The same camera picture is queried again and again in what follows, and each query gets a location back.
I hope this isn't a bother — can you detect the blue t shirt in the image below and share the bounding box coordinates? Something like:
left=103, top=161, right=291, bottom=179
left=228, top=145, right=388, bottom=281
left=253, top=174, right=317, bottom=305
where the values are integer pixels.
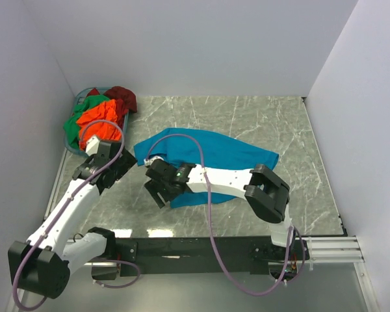
left=133, top=127, right=280, bottom=209

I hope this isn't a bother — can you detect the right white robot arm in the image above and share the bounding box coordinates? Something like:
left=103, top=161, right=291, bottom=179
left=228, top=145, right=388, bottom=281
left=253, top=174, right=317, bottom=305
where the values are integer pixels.
left=144, top=156, right=294, bottom=248

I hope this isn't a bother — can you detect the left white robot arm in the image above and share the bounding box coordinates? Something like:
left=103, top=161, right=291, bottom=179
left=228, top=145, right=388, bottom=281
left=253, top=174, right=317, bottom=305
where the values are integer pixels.
left=8, top=141, right=137, bottom=299

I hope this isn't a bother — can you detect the orange t shirt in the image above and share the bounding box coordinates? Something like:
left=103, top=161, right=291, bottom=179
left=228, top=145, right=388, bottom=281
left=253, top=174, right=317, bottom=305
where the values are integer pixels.
left=76, top=99, right=124, bottom=152

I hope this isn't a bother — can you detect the green t shirt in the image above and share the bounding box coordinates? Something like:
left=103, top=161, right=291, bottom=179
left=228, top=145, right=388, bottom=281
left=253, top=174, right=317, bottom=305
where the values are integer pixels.
left=63, top=95, right=109, bottom=150

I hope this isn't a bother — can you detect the dark red t shirt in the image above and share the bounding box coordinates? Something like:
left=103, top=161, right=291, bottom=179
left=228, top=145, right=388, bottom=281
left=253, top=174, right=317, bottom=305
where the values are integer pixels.
left=103, top=86, right=138, bottom=113

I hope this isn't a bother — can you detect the teal laundry basket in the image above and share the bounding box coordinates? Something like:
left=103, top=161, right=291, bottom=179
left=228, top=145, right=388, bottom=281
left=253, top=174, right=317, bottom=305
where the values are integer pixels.
left=63, top=86, right=131, bottom=155

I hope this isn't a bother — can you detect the black base beam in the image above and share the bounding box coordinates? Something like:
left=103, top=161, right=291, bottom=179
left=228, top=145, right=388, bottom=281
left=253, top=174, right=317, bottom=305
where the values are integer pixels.
left=77, top=236, right=309, bottom=281

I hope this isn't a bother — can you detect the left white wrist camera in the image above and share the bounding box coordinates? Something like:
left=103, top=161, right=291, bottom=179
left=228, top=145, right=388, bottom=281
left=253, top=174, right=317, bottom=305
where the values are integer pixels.
left=85, top=135, right=101, bottom=156

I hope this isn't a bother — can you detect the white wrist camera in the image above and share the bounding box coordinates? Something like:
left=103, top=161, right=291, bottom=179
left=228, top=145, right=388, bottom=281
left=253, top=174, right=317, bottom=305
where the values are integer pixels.
left=144, top=155, right=164, bottom=168
left=85, top=135, right=101, bottom=156

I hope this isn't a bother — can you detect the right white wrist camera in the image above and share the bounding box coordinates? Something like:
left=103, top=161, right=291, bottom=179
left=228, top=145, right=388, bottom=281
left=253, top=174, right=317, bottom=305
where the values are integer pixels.
left=144, top=155, right=164, bottom=168

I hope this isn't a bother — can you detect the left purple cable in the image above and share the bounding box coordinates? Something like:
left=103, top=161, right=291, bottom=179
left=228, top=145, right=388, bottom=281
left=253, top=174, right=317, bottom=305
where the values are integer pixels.
left=11, top=119, right=141, bottom=309

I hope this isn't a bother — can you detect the purple cable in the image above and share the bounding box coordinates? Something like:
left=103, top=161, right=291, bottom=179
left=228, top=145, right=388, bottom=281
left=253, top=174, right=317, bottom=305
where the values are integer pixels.
left=144, top=133, right=308, bottom=296
left=11, top=119, right=141, bottom=309

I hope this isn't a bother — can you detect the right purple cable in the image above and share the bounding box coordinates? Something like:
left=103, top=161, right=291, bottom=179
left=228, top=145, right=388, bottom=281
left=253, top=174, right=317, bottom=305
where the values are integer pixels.
left=144, top=133, right=308, bottom=296

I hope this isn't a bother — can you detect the aluminium rail frame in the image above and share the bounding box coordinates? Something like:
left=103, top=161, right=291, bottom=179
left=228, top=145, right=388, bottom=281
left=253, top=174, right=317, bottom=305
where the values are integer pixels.
left=19, top=236, right=367, bottom=267

